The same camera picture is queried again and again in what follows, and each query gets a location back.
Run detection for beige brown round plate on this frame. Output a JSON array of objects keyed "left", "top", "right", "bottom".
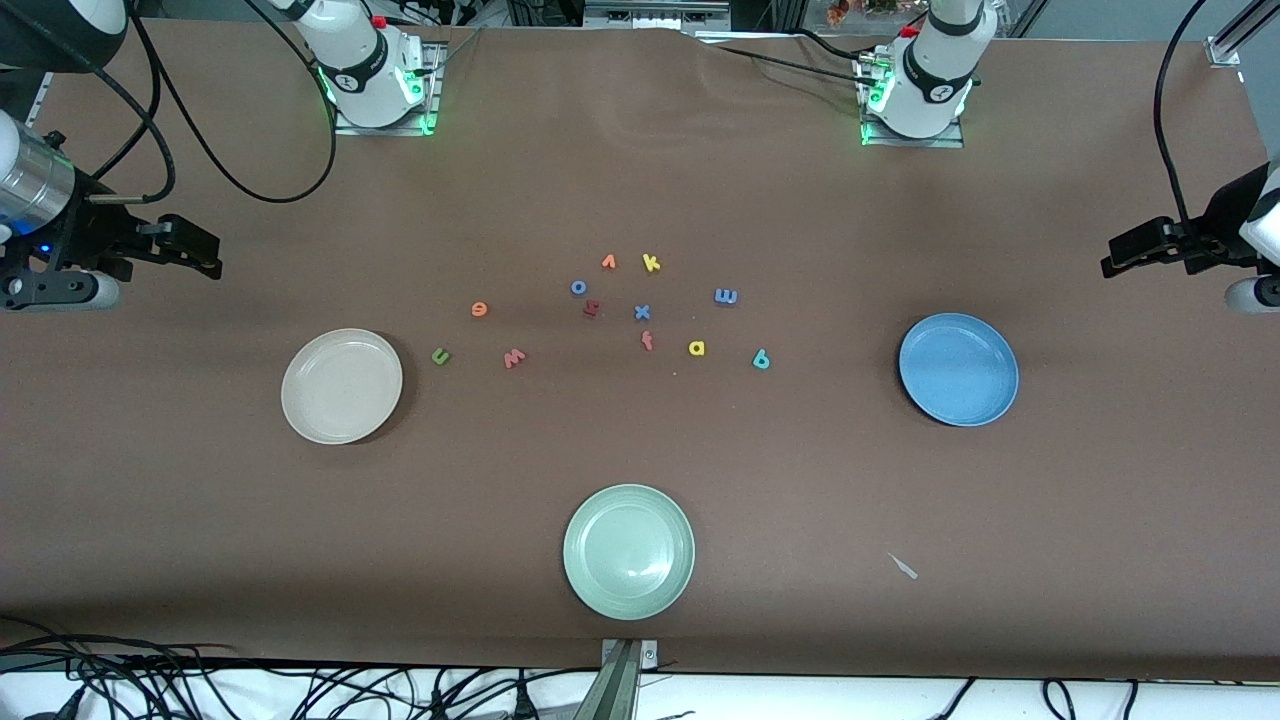
[{"left": 281, "top": 328, "right": 404, "bottom": 445}]

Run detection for blue round plate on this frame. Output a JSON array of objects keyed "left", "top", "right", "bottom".
[{"left": 898, "top": 313, "right": 1020, "bottom": 428}]

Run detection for brown table cover sheet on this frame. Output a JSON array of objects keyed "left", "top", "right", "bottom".
[{"left": 0, "top": 20, "right": 1280, "bottom": 683}]

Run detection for pale green round plate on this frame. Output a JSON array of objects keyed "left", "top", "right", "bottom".
[{"left": 562, "top": 484, "right": 696, "bottom": 621}]

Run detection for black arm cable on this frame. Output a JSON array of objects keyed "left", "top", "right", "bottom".
[
  {"left": 85, "top": 12, "right": 179, "bottom": 205},
  {"left": 140, "top": 0, "right": 339, "bottom": 205},
  {"left": 1154, "top": 0, "right": 1213, "bottom": 237}
]

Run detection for aluminium frame rail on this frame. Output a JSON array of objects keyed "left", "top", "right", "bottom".
[{"left": 1205, "top": 0, "right": 1280, "bottom": 67}]

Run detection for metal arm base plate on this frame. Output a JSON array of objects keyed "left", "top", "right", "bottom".
[
  {"left": 335, "top": 40, "right": 443, "bottom": 137},
  {"left": 858, "top": 55, "right": 966, "bottom": 150}
]

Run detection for black cable on cover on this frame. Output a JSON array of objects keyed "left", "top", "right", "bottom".
[{"left": 700, "top": 44, "right": 873, "bottom": 83}]

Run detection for black tangled floor cables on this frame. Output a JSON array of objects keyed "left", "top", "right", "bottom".
[{"left": 0, "top": 612, "right": 601, "bottom": 720}]

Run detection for grey metal camera bracket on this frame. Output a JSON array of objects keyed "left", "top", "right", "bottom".
[{"left": 575, "top": 638, "right": 661, "bottom": 720}]

